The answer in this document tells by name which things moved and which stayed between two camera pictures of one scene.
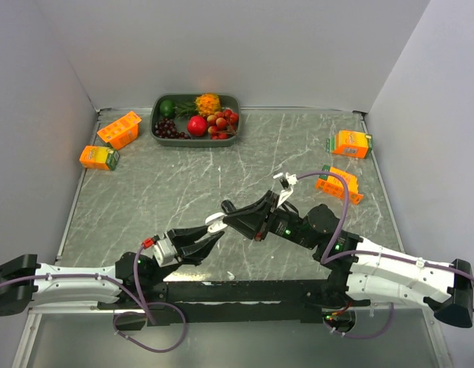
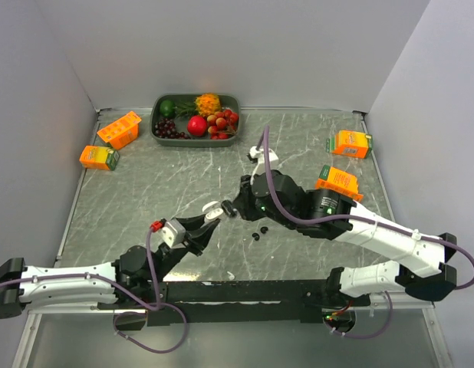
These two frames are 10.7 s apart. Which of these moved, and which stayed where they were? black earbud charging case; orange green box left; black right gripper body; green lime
Moved: black right gripper body
Stayed: green lime; orange green box left; black earbud charging case
